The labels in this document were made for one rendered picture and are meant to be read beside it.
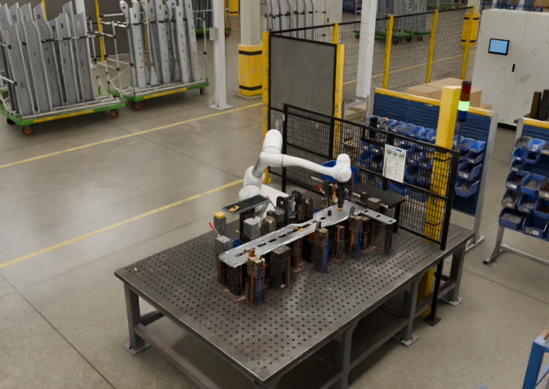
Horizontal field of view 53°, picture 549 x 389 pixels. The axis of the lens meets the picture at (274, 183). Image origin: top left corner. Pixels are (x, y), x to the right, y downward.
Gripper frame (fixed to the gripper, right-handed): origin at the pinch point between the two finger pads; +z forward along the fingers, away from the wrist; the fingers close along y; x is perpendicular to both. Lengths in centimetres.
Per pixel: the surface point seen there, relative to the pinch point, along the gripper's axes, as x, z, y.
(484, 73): 640, 12, -213
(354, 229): -8.4, 11.4, 22.8
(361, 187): 44.5, 3.3, -14.3
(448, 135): 60, -57, 53
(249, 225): -84, -3, -14
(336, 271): -34, 37, 28
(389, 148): 54, -35, 4
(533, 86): 643, 21, -123
